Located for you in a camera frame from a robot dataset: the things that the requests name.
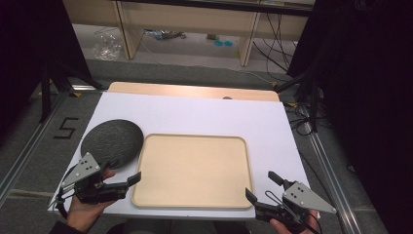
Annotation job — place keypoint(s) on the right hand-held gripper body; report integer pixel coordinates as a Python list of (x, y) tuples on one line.
[(303, 198)]

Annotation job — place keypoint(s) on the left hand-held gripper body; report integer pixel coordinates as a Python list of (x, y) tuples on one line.
[(85, 169)]

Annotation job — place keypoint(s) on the dark grey round placemat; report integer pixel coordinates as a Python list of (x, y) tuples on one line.
[(112, 141)]

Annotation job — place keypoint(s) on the beige rectangular tray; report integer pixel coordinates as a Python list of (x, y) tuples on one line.
[(193, 170)]

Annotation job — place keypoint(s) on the person's right hand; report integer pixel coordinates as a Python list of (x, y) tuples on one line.
[(311, 224)]

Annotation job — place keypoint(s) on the person's left hand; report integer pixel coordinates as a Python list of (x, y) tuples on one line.
[(81, 214)]

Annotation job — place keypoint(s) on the person's lap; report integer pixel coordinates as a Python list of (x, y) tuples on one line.
[(181, 226)]

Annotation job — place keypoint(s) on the black tripod stand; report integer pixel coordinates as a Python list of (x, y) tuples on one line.
[(45, 94), (313, 104)]

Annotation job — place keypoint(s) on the white board sheet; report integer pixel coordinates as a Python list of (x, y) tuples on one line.
[(195, 113)]

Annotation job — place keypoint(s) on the light wooden table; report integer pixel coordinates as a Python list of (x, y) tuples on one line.
[(181, 90)]

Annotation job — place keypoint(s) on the clear plastic bag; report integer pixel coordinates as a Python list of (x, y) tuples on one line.
[(105, 47)]

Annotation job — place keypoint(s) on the black curtain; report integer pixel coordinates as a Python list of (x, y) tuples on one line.
[(367, 97), (29, 48)]

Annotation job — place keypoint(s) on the blue round lids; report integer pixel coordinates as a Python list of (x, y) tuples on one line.
[(223, 43)]

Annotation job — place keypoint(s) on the light wooden desk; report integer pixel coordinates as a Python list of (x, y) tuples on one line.
[(188, 18)]

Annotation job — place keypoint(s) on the aluminium rail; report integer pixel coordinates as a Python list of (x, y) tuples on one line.
[(26, 152), (331, 175)]

